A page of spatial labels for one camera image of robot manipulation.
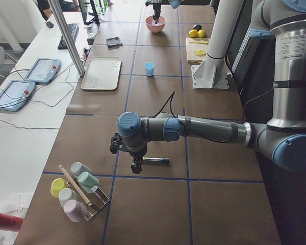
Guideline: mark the grey white cup on rack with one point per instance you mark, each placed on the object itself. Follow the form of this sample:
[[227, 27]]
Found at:
[[65, 195]]

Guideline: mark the white wire cup rack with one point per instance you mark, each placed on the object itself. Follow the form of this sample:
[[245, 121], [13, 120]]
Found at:
[[94, 202]]

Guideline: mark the cream bear tray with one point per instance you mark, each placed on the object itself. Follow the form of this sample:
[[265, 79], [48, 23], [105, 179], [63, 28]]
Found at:
[[102, 73]]

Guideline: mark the pale cup on rack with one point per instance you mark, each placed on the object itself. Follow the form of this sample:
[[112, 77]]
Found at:
[[77, 168]]

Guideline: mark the red bottle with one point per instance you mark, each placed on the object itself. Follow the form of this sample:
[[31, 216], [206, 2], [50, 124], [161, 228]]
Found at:
[[10, 222]]

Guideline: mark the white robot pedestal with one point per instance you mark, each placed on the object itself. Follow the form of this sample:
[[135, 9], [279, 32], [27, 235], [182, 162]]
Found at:
[[211, 73]]

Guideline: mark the mint green cup on rack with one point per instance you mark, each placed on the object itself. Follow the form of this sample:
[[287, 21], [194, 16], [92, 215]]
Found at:
[[87, 181]]

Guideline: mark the near blue teach pendant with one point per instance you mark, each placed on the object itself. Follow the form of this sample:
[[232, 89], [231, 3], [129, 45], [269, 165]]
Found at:
[[16, 94]]

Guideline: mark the yellow cup on rack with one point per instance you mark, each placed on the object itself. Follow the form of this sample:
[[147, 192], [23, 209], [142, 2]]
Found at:
[[57, 185]]

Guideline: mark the yellow lemon near board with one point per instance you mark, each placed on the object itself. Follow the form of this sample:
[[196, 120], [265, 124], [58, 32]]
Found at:
[[201, 33]]

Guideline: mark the bamboo cutting board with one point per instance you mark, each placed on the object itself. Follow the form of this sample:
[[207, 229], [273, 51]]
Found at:
[[191, 47]]

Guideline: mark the aluminium frame post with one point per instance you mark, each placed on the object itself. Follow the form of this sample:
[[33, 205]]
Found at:
[[58, 14]]

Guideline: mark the lemon slices stack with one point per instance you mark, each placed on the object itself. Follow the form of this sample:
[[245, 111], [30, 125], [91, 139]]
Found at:
[[199, 52]]

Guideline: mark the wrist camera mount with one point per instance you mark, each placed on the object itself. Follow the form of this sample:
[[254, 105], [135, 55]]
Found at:
[[117, 144]]

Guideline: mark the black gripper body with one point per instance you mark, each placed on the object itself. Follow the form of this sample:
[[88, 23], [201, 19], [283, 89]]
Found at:
[[136, 153], [157, 6]]

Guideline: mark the pink bowl with ice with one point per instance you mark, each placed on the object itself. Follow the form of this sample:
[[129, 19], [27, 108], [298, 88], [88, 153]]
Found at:
[[155, 26]]

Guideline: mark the grey folded cloth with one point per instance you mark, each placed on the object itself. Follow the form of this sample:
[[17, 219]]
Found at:
[[113, 42]]

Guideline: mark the yellow plastic knife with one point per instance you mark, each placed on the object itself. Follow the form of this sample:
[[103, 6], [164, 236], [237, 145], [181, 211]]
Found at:
[[199, 42]]

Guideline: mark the blue teach pendant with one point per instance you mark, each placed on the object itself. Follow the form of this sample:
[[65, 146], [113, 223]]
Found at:
[[43, 71], [16, 94]]

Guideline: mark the yellow lemon near avocado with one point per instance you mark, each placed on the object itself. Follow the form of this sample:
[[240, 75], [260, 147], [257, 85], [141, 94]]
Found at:
[[193, 33]]

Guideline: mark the steel muddler black tip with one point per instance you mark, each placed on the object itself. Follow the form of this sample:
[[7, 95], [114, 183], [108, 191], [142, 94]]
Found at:
[[147, 160]]

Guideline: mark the pink cup on rack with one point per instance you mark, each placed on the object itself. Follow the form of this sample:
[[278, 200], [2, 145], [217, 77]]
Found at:
[[75, 210]]

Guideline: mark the far blue teach pendant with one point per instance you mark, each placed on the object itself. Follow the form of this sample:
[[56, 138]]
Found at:
[[43, 71]]

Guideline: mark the light blue cup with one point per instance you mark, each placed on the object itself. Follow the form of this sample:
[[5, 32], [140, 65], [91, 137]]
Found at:
[[149, 68]]

